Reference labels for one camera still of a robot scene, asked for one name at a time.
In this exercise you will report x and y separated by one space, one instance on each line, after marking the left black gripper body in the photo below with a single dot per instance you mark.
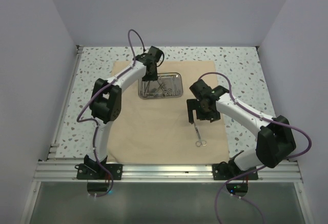
150 77

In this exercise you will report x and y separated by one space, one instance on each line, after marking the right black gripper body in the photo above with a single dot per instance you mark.
208 114

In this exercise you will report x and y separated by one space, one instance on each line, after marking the steel surgical scissors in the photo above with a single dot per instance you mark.
200 142

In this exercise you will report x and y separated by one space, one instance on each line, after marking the beige cloth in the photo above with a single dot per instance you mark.
157 131

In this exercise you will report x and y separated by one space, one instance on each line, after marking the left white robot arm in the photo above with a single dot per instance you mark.
106 99

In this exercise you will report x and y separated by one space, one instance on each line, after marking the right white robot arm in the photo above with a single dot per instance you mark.
274 139

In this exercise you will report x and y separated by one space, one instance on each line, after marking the steel scissors in tray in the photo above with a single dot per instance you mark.
165 89

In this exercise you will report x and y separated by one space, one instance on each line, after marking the steel instrument tray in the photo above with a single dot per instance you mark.
174 77

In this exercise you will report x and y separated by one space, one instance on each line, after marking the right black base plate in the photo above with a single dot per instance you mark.
226 171

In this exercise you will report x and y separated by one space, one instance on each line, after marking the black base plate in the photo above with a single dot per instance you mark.
226 171
86 173

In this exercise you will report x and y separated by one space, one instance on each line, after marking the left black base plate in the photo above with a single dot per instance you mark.
86 173

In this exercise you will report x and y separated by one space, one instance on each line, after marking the aluminium rail frame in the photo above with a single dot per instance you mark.
65 153

